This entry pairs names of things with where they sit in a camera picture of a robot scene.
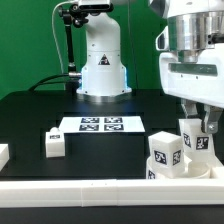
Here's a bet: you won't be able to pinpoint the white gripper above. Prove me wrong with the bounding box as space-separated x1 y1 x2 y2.
156 27 224 134

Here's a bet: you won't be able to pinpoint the white round stool seat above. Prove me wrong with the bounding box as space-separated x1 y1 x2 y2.
146 156 210 179

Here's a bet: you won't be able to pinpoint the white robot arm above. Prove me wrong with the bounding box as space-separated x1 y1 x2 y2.
78 0 224 133

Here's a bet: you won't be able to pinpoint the white U-shaped obstacle fence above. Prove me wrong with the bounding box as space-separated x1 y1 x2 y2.
0 141 224 209

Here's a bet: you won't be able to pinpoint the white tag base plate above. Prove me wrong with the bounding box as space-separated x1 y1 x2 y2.
59 116 145 133

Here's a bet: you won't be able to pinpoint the black camera on mount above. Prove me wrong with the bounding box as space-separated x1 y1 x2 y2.
78 0 113 13

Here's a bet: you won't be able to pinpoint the black cables on table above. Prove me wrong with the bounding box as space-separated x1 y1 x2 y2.
27 73 82 92

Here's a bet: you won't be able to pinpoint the white camera cable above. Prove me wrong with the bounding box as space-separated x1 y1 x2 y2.
51 0 75 74

